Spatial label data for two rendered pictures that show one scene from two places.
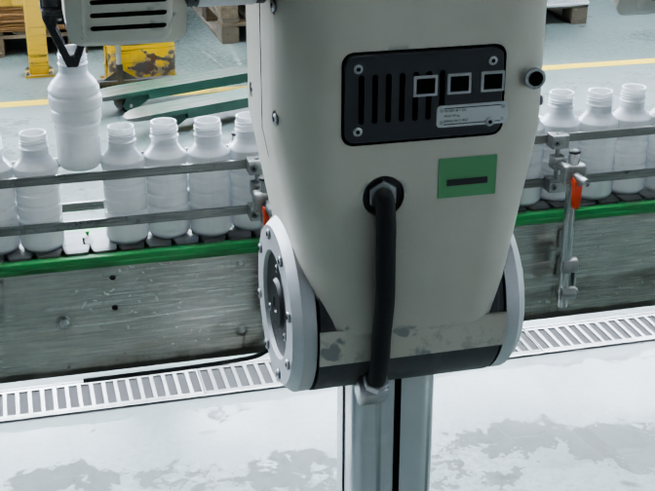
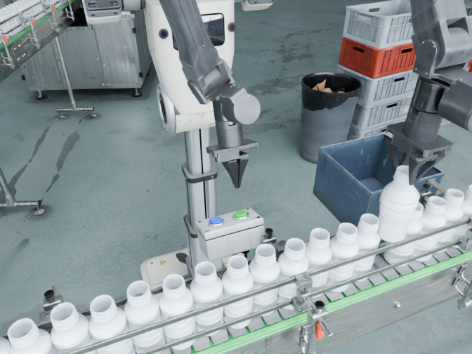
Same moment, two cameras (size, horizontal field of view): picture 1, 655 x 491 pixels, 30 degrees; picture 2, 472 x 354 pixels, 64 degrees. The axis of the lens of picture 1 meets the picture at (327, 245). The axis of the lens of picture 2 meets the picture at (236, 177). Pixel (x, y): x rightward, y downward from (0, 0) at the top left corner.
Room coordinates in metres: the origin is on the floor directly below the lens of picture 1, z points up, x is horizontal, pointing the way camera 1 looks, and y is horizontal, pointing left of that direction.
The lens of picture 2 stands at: (2.14, -0.07, 1.68)
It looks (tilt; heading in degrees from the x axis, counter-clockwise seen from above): 35 degrees down; 173
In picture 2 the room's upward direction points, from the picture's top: straight up
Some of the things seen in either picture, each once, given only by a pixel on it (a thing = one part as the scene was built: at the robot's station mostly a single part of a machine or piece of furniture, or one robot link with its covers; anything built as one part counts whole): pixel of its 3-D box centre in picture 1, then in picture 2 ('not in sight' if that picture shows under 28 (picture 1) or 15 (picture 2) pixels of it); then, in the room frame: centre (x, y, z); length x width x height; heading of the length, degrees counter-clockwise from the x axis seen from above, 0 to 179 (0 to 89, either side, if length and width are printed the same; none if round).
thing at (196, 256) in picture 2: not in sight; (205, 256); (1.02, -0.05, 0.49); 0.13 x 0.13 x 0.40; 14
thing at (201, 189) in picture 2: not in sight; (201, 211); (1.02, -0.05, 0.74); 0.11 x 0.11 x 0.40; 14
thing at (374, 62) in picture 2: not in sight; (385, 51); (-0.73, 1.51, 0.78); 0.61 x 0.41 x 0.22; 111
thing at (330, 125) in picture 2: not in sight; (325, 120); (-0.49, 1.00, 0.32); 0.45 x 0.45 x 0.64
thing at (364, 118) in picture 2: not in sight; (373, 103); (-0.73, 1.51, 0.33); 0.61 x 0.41 x 0.22; 111
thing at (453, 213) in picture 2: not in sight; (444, 220); (1.54, 0.51, 1.08); 0.06 x 0.06 x 0.17
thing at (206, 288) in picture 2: not in sight; (206, 298); (1.69, -0.06, 1.08); 0.06 x 0.06 x 0.17
